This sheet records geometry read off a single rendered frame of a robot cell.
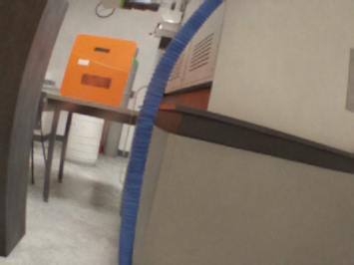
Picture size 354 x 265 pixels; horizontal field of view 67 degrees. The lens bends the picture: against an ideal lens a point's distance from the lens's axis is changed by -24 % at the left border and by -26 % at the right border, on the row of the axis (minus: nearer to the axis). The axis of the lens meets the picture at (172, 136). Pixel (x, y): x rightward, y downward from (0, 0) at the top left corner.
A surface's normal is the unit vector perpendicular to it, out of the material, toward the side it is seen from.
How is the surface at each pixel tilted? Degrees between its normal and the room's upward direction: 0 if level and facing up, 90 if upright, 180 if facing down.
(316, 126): 90
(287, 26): 90
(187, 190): 90
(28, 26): 90
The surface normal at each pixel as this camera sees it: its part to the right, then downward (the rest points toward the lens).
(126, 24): 0.15, 0.08
